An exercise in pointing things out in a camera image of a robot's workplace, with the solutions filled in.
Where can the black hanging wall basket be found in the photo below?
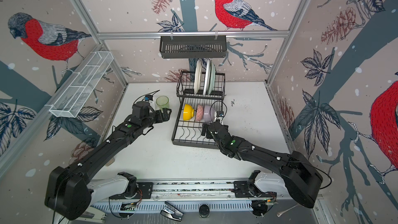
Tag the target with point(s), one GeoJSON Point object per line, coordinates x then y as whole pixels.
{"type": "Point", "coordinates": [192, 47]}

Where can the white wire mesh shelf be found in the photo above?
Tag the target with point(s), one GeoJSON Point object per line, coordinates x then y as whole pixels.
{"type": "Point", "coordinates": [74, 97]}

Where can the white plate blue rim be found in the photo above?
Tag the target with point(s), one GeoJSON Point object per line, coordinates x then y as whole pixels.
{"type": "Point", "coordinates": [207, 77]}

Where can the lilac ceramic bowl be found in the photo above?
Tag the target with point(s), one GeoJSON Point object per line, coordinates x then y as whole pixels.
{"type": "Point", "coordinates": [209, 114]}

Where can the red patterned bowl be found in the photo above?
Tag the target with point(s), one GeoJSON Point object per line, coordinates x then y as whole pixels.
{"type": "Point", "coordinates": [200, 113]}

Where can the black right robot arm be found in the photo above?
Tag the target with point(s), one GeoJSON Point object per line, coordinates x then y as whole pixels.
{"type": "Point", "coordinates": [302, 180]}

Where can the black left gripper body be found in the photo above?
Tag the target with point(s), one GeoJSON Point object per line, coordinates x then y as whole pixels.
{"type": "Point", "coordinates": [158, 117]}

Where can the pale green plate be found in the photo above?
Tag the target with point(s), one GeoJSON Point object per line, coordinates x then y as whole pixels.
{"type": "Point", "coordinates": [212, 78]}

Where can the cream white plate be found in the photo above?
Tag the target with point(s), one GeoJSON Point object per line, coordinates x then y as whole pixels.
{"type": "Point", "coordinates": [197, 78]}

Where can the black two-tier dish rack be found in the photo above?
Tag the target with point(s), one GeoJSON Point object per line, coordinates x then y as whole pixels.
{"type": "Point", "coordinates": [201, 103]}

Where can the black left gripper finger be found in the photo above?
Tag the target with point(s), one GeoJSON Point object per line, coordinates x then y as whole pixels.
{"type": "Point", "coordinates": [166, 117]}
{"type": "Point", "coordinates": [166, 111]}

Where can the yellow bowl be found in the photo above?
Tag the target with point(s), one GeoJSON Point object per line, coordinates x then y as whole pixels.
{"type": "Point", "coordinates": [188, 112]}

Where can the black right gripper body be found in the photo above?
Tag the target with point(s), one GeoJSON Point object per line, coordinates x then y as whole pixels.
{"type": "Point", "coordinates": [209, 127]}

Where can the metal spoon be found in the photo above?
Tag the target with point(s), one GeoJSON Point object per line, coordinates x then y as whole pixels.
{"type": "Point", "coordinates": [279, 214]}

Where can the green glass tumbler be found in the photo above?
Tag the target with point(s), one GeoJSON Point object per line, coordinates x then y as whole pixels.
{"type": "Point", "coordinates": [162, 102]}

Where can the clear glass tumbler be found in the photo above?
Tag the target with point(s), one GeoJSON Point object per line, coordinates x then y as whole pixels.
{"type": "Point", "coordinates": [152, 104]}

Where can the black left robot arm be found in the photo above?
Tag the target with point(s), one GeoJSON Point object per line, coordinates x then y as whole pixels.
{"type": "Point", "coordinates": [68, 190]}

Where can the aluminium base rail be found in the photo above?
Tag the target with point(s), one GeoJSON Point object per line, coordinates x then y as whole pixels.
{"type": "Point", "coordinates": [187, 196]}

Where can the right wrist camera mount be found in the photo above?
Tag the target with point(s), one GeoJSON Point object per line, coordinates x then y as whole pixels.
{"type": "Point", "coordinates": [219, 116]}

